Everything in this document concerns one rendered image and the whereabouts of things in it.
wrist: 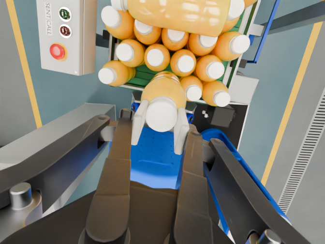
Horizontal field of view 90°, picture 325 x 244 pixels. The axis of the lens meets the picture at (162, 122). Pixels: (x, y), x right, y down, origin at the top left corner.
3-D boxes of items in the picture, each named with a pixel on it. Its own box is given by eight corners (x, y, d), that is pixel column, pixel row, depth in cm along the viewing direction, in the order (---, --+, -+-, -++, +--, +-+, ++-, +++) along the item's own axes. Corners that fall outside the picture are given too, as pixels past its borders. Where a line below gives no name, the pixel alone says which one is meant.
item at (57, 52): (52, 57, 42) (49, 57, 40) (51, 42, 40) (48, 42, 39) (66, 60, 42) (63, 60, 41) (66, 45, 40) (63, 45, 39)
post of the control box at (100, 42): (135, 53, 143) (72, 41, 49) (136, 48, 141) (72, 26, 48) (140, 53, 143) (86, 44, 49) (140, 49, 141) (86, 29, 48)
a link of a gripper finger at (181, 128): (182, 126, 15) (189, 127, 15) (179, 106, 21) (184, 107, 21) (173, 154, 16) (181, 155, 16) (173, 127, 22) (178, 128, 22)
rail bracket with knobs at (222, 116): (199, 114, 67) (204, 123, 57) (204, 97, 64) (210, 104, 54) (222, 118, 67) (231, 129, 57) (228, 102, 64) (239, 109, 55)
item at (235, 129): (175, 211, 208) (175, 222, 194) (187, 96, 154) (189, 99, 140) (215, 214, 208) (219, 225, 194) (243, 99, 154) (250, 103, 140)
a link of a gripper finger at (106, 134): (126, 146, 14) (90, 140, 13) (136, 124, 18) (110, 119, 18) (128, 130, 13) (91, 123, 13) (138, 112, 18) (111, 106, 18)
